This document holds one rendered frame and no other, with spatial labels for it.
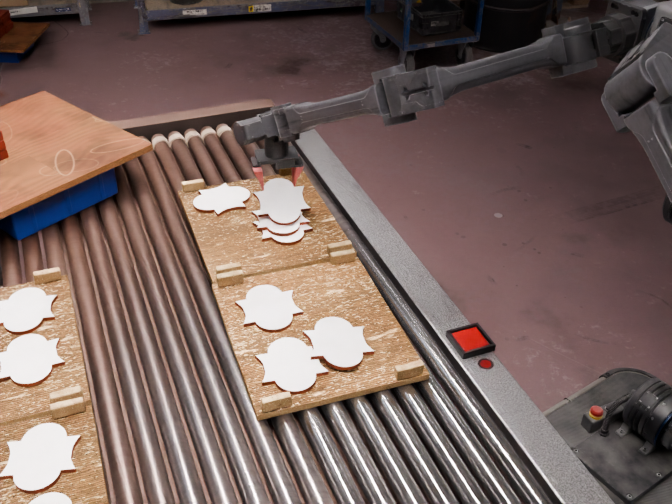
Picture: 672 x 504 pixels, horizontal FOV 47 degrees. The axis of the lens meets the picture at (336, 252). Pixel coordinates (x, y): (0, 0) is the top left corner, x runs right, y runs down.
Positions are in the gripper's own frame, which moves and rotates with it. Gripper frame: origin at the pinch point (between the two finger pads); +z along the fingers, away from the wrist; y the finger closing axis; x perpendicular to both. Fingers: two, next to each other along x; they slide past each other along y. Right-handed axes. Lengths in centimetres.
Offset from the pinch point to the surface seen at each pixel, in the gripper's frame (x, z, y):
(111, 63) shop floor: 338, 94, -60
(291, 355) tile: -56, 6, -7
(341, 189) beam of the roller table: 8.7, 8.7, 18.5
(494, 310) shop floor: 53, 101, 92
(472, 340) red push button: -57, 8, 31
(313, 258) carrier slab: -23.6, 6.8, 4.2
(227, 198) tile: 5.0, 5.1, -12.7
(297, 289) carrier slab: -34.3, 6.9, -1.6
